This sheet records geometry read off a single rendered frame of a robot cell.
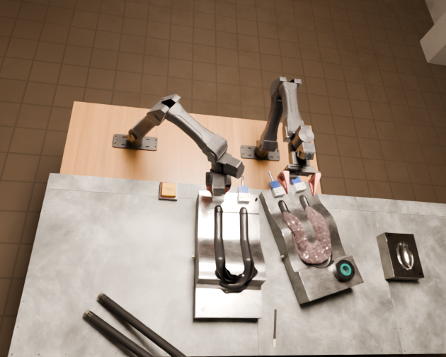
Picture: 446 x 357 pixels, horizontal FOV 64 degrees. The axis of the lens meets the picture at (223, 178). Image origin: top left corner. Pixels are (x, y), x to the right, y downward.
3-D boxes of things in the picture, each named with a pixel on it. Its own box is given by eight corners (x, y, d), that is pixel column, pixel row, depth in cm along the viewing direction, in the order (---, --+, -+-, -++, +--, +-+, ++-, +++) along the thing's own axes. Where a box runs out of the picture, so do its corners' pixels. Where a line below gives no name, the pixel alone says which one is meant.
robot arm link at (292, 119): (309, 134, 132) (299, 71, 145) (285, 132, 130) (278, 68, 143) (296, 151, 143) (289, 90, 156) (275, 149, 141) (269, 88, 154)
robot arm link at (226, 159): (247, 168, 136) (246, 146, 126) (235, 183, 132) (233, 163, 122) (221, 156, 140) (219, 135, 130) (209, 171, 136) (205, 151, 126)
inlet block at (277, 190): (262, 175, 168) (265, 169, 163) (272, 173, 169) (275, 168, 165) (272, 200, 163) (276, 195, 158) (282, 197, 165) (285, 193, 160)
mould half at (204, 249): (196, 198, 159) (200, 185, 147) (252, 202, 164) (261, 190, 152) (193, 318, 137) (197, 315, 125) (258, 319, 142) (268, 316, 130)
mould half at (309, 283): (258, 195, 166) (265, 185, 156) (306, 185, 174) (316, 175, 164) (299, 304, 148) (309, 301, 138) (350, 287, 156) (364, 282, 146)
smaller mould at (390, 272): (375, 236, 169) (384, 231, 163) (403, 238, 172) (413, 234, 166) (384, 279, 160) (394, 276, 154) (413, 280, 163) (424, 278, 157)
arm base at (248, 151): (285, 153, 170) (284, 141, 173) (244, 149, 166) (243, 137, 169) (279, 161, 177) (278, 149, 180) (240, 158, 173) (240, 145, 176)
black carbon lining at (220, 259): (212, 206, 151) (216, 197, 143) (248, 209, 154) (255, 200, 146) (212, 291, 136) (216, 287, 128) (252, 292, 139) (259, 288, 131)
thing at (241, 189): (235, 178, 160) (238, 172, 156) (246, 178, 161) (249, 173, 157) (236, 205, 155) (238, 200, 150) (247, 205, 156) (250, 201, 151)
